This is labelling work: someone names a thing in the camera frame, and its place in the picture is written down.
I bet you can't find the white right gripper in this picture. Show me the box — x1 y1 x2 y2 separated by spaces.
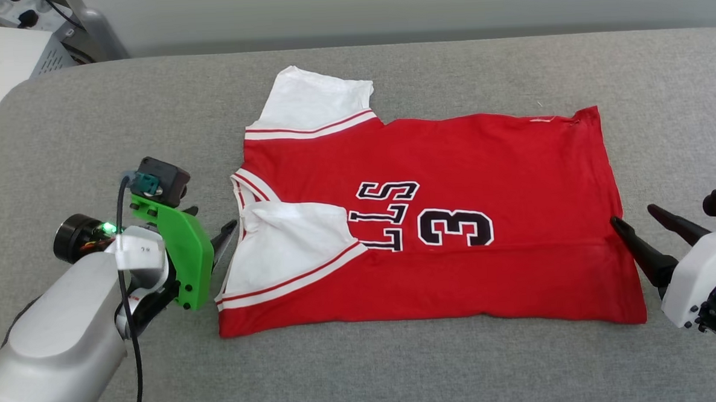
610 202 716 333

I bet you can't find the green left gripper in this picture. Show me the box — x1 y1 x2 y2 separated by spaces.
51 188 242 316

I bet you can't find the red and white jersey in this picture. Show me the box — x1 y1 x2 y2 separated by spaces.
205 51 648 342

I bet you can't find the white partition panel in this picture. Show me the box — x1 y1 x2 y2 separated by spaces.
62 0 716 62

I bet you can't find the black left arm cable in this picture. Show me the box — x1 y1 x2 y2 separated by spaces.
113 170 169 402

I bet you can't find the white equipment box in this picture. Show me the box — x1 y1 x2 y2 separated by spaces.
0 19 83 170

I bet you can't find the white power strip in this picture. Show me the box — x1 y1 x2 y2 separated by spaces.
0 0 48 29

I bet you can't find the black floor cable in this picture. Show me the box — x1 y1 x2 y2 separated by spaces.
41 0 88 34

